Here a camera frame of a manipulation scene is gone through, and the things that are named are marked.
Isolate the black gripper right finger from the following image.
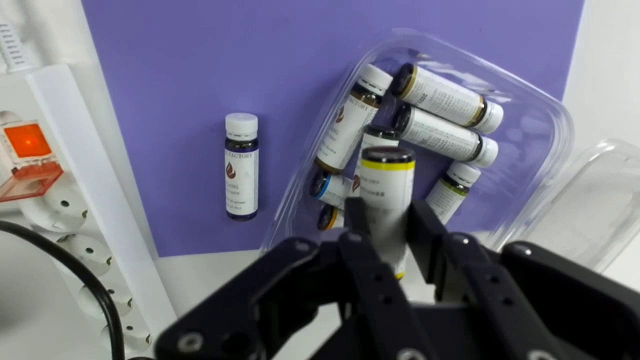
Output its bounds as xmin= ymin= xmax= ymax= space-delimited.
xmin=406 ymin=198 xmax=640 ymax=360

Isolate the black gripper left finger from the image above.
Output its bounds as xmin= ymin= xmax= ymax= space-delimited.
xmin=154 ymin=195 xmax=436 ymax=360

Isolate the white bottle with yellow band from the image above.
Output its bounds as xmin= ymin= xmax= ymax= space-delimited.
xmin=357 ymin=145 xmax=416 ymax=281

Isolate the clear plastic box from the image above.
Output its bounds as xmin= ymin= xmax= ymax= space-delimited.
xmin=261 ymin=28 xmax=575 ymax=251

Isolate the clear plastic lid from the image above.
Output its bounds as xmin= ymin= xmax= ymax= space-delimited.
xmin=496 ymin=137 xmax=640 ymax=272

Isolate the small bottle with blue band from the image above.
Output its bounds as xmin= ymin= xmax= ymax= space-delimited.
xmin=310 ymin=172 xmax=362 ymax=209

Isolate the white-capped bottle with dark band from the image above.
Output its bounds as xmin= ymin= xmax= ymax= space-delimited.
xmin=222 ymin=110 xmax=260 ymax=219

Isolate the purple mat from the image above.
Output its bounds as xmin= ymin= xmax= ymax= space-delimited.
xmin=80 ymin=0 xmax=587 ymax=257

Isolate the black cable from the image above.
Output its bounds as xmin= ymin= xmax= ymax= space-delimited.
xmin=0 ymin=217 xmax=128 ymax=360

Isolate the white power strip orange switch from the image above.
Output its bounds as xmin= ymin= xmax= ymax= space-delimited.
xmin=0 ymin=61 xmax=178 ymax=360

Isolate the white power cable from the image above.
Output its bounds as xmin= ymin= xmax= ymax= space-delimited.
xmin=0 ymin=0 xmax=35 ymax=71

